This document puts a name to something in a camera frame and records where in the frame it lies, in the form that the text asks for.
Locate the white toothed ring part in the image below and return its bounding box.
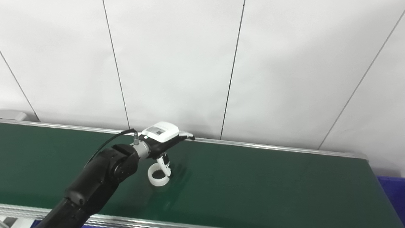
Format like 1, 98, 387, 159
147, 163, 171, 187

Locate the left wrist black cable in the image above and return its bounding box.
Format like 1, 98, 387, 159
84, 128, 140, 168

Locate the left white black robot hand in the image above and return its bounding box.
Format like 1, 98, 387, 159
139, 121, 195, 178

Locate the large empty blue bin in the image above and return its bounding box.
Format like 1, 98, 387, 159
377, 176, 405, 223

